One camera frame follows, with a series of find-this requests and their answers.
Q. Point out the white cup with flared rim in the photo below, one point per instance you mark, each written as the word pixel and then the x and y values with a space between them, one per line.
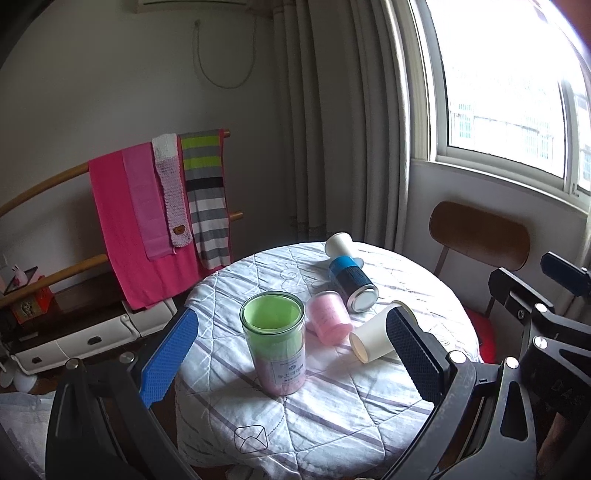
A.
pixel 338 245

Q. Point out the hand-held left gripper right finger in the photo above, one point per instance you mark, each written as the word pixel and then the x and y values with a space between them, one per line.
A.
pixel 414 356

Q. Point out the blue and black can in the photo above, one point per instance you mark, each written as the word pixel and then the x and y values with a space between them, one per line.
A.
pixel 352 282

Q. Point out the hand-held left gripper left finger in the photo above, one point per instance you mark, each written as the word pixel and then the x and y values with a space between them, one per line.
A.
pixel 167 360

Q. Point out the wooden chair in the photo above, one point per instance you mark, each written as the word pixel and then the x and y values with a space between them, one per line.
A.
pixel 480 235

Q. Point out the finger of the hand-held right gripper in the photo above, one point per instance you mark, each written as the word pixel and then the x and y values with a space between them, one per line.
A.
pixel 561 272
pixel 517 290

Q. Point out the red tissue box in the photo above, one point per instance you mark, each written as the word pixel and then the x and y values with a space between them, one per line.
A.
pixel 32 305

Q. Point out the striped grey green towel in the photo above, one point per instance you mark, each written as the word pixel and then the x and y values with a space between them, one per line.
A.
pixel 205 194

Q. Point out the white drawer cabinet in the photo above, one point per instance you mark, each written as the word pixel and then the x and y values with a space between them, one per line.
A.
pixel 87 339

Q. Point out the round table with quilted cloth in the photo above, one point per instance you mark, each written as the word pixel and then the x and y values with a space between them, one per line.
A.
pixel 341 410

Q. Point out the red seat cushion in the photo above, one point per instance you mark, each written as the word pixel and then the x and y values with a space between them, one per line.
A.
pixel 480 330

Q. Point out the light pink towel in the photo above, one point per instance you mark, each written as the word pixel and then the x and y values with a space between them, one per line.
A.
pixel 145 203

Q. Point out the white paper cup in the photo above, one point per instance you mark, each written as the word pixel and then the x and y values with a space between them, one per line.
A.
pixel 375 340

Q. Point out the person's right forearm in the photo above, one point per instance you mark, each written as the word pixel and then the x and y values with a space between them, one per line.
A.
pixel 556 445

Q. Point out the white framed window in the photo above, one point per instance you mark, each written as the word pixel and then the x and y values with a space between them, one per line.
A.
pixel 503 78

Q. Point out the grey curtain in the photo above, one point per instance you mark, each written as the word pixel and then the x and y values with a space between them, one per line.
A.
pixel 337 120

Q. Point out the pink plastic cup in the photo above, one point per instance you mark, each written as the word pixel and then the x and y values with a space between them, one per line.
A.
pixel 328 318

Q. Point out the hot pink towel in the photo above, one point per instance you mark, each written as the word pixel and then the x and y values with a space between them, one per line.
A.
pixel 117 221

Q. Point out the white air conditioner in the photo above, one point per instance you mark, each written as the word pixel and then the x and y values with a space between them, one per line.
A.
pixel 203 7

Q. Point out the pink and white knit scarf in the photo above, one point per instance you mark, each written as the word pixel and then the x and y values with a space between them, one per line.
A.
pixel 171 194

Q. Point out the white patterned cloth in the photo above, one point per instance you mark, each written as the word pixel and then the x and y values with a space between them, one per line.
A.
pixel 21 420

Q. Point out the wooden towel rack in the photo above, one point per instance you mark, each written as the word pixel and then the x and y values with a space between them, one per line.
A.
pixel 55 179

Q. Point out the green glass jar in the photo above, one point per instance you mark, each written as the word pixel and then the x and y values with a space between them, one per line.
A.
pixel 274 355

